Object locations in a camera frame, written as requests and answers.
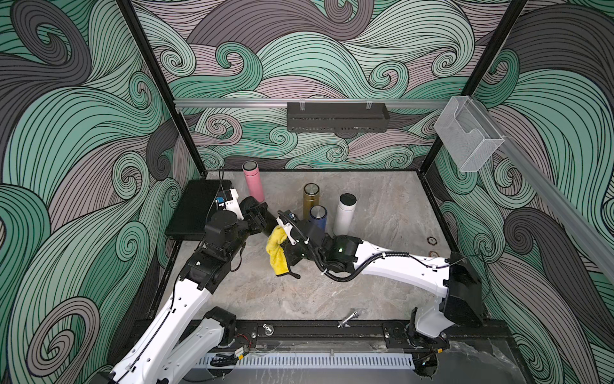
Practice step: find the clear acrylic wall holder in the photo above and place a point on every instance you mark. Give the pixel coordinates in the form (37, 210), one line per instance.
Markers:
(468, 132)

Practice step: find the silver bolt on rail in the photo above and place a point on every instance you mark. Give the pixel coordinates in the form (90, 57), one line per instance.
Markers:
(345, 322)

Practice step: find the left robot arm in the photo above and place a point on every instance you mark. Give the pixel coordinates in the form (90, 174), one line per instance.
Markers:
(164, 354)

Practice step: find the black wall shelf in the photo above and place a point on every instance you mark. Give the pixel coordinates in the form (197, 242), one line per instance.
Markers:
(337, 117)

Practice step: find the pink thermos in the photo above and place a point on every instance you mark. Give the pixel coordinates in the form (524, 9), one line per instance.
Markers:
(251, 172)

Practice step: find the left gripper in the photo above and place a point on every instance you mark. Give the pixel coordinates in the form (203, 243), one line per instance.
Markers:
(252, 221)

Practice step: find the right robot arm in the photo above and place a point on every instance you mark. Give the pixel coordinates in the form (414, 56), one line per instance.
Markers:
(342, 258)

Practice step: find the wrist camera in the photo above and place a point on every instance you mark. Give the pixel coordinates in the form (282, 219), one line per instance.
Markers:
(227, 200)
(287, 221)

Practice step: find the yellow grey cleaning cloth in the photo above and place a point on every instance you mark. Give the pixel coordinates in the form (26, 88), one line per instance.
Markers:
(277, 255)

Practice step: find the white slotted cable duct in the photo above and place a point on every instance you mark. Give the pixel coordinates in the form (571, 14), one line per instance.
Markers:
(357, 361)

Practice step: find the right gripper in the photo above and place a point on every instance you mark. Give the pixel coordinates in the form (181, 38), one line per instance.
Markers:
(289, 250)

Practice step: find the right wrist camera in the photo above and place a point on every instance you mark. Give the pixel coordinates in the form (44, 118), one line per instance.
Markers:
(287, 221)

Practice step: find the white thermos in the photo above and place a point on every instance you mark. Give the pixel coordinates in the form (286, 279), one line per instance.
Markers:
(345, 210)

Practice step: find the gold thermos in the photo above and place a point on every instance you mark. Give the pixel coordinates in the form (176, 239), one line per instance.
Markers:
(311, 198)

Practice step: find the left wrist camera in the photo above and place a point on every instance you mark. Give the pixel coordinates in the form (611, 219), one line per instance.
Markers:
(227, 200)

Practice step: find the blue thermos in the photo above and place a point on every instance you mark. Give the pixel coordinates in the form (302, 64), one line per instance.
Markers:
(318, 216)

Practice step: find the silver knob on rail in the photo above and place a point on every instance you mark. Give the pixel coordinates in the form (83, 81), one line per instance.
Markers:
(269, 330)

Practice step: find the black hard case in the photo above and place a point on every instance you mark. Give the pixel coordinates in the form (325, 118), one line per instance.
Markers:
(190, 220)

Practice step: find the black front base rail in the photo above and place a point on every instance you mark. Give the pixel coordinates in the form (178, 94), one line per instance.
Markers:
(368, 330)

